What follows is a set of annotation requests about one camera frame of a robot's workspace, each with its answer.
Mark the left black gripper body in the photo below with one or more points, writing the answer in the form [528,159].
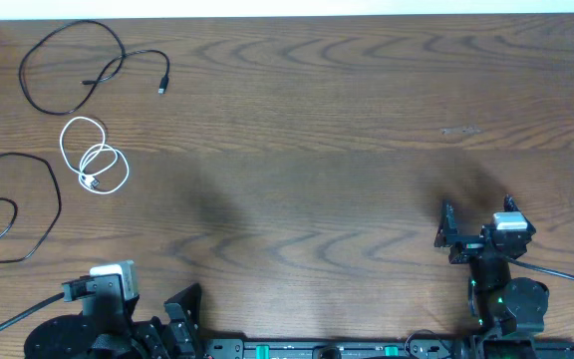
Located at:
[155,341]

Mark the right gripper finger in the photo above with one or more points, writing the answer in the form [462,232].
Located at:
[447,233]
[509,204]

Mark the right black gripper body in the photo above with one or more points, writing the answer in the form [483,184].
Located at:
[467,248]

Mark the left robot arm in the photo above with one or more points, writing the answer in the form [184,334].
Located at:
[105,328]

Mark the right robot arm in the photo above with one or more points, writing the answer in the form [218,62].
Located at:
[511,309]

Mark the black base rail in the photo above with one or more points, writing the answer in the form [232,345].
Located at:
[422,347]

